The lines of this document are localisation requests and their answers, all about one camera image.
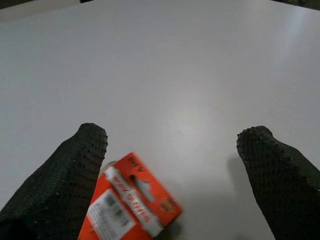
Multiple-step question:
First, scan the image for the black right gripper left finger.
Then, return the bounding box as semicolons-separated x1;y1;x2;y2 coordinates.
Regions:
0;122;109;240

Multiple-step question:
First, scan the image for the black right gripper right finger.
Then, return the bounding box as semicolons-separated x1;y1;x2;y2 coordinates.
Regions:
236;125;320;240

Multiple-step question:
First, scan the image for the orange printed packaging card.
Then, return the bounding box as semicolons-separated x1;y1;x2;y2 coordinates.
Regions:
76;151;183;240

